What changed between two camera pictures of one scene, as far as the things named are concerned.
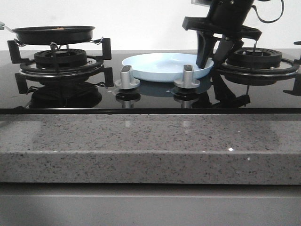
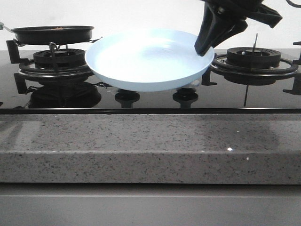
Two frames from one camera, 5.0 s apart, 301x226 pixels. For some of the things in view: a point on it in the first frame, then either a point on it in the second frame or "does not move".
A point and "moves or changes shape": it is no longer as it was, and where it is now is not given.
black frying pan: x=53 y=35 does not move
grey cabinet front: x=149 y=204 does not move
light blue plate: x=163 y=67 moves or changes shape
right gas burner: x=255 y=57 does not move
